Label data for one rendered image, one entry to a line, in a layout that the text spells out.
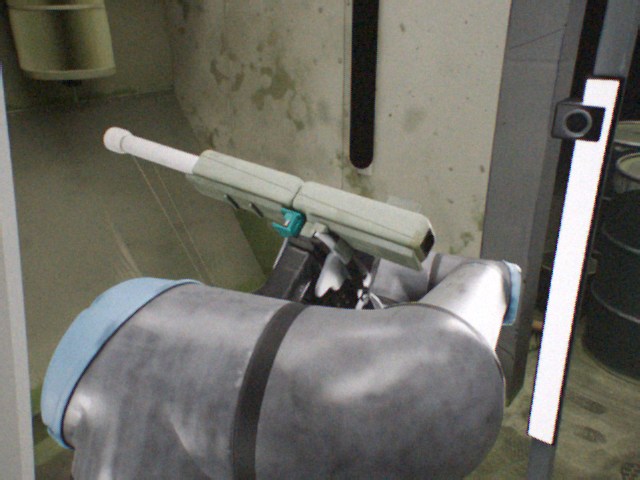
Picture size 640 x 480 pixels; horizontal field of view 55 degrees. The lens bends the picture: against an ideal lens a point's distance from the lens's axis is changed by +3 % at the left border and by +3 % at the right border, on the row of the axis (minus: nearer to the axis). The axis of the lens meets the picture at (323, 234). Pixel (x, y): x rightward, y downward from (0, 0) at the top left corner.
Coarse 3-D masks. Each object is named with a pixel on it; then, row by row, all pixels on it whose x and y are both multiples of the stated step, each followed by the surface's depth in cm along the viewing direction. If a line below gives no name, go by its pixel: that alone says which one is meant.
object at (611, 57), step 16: (608, 0) 108; (624, 0) 106; (608, 16) 109; (624, 16) 107; (608, 32) 109; (624, 32) 108; (608, 48) 110; (624, 48) 109; (608, 64) 111; (624, 64) 109; (608, 160) 119; (560, 416) 143; (544, 448) 144; (528, 464) 149; (544, 464) 146
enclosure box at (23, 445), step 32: (0, 96) 90; (0, 128) 92; (0, 160) 94; (0, 192) 96; (0, 224) 99; (0, 256) 108; (0, 288) 112; (0, 320) 116; (0, 352) 121; (0, 384) 126; (0, 416) 131; (0, 448) 136; (32, 448) 127
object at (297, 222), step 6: (282, 210) 64; (288, 210) 63; (288, 216) 63; (294, 216) 63; (300, 216) 63; (294, 222) 63; (300, 222) 63; (276, 228) 64; (282, 228) 62; (288, 228) 62; (294, 228) 63; (300, 228) 63; (282, 234) 65; (288, 234) 63; (294, 234) 63
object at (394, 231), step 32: (160, 160) 77; (192, 160) 74; (224, 160) 70; (224, 192) 69; (256, 192) 66; (288, 192) 65; (320, 192) 63; (320, 224) 61; (352, 224) 60; (384, 224) 58; (416, 224) 57; (288, 256) 61; (320, 256) 62; (384, 256) 60; (416, 256) 57; (288, 288) 60
